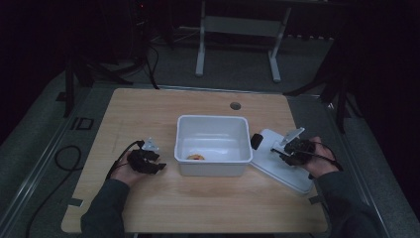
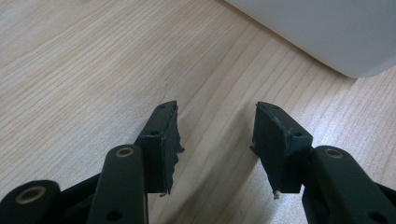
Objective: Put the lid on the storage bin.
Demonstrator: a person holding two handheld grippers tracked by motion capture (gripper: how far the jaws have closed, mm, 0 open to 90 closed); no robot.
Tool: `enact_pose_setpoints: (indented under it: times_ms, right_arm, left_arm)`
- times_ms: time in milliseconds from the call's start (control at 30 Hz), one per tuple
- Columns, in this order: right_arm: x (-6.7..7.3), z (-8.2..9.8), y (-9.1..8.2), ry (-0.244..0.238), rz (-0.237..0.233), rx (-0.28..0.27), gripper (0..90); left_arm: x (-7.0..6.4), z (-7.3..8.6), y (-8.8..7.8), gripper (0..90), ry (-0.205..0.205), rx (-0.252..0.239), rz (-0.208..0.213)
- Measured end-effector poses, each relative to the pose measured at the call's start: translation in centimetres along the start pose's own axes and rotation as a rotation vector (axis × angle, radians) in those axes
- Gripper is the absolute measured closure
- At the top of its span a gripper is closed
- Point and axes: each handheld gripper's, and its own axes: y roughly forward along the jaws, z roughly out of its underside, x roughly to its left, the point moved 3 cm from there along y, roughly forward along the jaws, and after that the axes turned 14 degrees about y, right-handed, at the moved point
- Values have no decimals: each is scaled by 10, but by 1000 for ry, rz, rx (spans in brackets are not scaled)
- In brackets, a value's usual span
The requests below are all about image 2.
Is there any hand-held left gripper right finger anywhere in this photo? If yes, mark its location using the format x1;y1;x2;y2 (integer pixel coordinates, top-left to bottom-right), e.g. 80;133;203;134
250;101;314;200

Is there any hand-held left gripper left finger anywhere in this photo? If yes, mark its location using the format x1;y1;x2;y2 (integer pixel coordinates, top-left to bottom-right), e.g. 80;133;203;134
134;100;185;198

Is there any white plastic bin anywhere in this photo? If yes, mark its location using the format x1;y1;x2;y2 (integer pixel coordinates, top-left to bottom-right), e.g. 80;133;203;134
223;0;396;79

